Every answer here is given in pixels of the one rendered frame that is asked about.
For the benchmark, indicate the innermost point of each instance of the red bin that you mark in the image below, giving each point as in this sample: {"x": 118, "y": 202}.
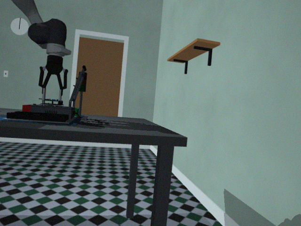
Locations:
{"x": 26, "y": 108}

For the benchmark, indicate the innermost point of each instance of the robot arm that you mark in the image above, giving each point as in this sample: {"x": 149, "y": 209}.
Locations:
{"x": 50, "y": 35}

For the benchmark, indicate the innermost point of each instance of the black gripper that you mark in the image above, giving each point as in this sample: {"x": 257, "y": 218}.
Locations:
{"x": 54, "y": 66}

